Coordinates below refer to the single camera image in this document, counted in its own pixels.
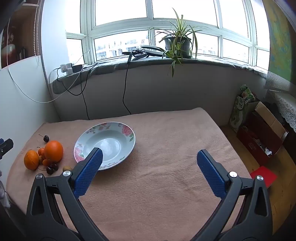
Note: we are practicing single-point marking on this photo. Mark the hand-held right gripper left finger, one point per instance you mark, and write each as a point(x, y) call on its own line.
point(90, 171)

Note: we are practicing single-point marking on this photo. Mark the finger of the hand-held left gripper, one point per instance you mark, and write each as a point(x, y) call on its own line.
point(6, 144)

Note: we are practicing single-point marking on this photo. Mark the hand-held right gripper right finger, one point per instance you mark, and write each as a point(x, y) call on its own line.
point(211, 172)

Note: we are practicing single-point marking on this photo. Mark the speckled dull orange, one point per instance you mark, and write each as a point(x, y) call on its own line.
point(31, 160)

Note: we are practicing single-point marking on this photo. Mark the floral white bowl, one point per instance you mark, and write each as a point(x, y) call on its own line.
point(111, 139)

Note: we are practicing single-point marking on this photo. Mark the smooth bright orange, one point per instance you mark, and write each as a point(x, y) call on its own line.
point(53, 150)

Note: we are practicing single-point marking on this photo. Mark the brown kiwi fruit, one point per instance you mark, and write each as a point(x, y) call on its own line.
point(66, 168)

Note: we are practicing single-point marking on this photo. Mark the dark red plum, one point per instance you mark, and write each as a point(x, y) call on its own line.
point(55, 166)

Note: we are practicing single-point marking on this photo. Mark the tangerine with stem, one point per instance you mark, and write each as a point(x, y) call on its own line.
point(42, 151)

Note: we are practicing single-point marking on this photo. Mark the white board panel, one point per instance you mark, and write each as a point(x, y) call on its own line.
point(20, 111)

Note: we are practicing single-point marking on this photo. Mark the dark cherry with long stem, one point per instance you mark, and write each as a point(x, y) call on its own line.
point(46, 138)

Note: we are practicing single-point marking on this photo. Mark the small tangerine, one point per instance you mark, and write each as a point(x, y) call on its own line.
point(45, 161)

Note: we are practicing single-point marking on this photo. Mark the red flat packet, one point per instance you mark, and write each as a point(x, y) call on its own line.
point(266, 176)

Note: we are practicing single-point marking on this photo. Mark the red cardboard box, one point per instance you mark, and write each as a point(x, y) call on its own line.
point(256, 139)

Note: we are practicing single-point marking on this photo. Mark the pink blanket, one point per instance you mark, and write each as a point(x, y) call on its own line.
point(150, 185)

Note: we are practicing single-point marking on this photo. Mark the green printed bag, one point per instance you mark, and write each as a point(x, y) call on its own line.
point(240, 109)

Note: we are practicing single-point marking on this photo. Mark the white lace cloth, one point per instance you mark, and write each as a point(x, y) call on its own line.
point(285, 109)

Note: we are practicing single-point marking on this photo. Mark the black power adapter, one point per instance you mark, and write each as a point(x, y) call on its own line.
point(77, 68)

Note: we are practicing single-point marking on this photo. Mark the wooden shelf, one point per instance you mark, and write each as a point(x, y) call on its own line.
point(20, 30)

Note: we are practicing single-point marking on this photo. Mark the grey windowsill cloth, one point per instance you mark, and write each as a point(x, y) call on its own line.
point(143, 63)

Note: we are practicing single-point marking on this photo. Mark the potted spider plant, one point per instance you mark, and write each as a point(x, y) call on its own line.
point(177, 42)

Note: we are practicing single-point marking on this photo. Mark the wall map poster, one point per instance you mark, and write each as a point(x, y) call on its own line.
point(281, 46)

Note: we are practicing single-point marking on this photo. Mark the white window frame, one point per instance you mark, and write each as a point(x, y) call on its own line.
point(150, 20)

